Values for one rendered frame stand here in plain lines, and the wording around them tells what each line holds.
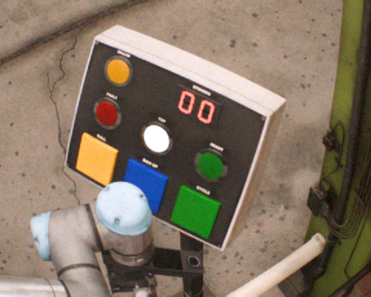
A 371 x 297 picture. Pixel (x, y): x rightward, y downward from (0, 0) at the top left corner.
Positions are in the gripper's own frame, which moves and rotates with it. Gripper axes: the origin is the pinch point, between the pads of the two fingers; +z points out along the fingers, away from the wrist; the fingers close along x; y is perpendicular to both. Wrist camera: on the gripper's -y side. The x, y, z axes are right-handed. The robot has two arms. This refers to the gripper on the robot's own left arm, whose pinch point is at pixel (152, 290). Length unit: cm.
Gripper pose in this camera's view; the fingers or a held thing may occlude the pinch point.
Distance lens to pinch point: 164.4
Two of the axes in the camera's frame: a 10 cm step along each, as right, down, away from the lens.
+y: -9.9, 1.5, -0.7
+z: 0.2, 5.2, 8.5
